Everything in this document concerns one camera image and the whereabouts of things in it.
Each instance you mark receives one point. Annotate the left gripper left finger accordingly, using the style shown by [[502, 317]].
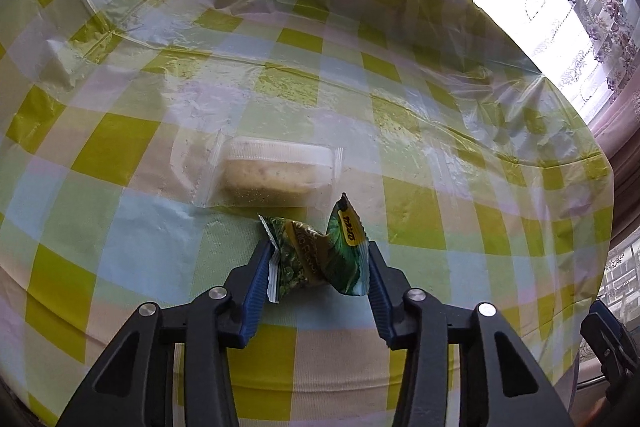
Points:
[[131, 382]]

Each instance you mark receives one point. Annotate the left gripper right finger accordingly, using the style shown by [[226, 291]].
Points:
[[501, 383]]

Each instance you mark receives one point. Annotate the small green pea packet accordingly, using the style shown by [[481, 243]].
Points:
[[305, 258]]

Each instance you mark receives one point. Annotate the clear packet rectangular cake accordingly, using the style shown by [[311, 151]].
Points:
[[244, 171]]

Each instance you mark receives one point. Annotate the green checkered plastic tablecloth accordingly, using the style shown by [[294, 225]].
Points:
[[97, 189]]

